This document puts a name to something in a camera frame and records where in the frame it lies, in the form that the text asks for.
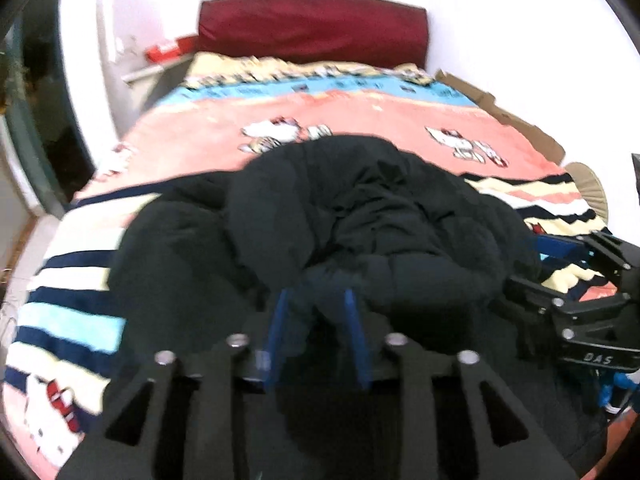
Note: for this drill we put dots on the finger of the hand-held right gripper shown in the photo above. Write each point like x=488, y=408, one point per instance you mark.
x=560, y=247
x=535, y=295

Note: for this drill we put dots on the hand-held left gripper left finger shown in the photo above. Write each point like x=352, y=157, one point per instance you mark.
x=276, y=340

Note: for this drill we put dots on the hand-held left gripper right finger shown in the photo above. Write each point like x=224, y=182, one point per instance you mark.
x=356, y=340

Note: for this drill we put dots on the black hooded puffer jacket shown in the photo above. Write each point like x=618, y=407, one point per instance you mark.
x=350, y=210

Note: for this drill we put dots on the brown cardboard sheet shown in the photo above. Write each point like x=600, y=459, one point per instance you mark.
x=530, y=130

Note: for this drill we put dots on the cartoon cat printed blanket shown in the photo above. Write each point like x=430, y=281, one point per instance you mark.
x=200, y=125

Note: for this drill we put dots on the white bedside table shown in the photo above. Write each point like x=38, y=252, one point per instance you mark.
x=150, y=82

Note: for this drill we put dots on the red flat box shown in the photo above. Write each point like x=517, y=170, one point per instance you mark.
x=167, y=49

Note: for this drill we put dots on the dark red padded headboard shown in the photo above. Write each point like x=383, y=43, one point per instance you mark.
x=310, y=30

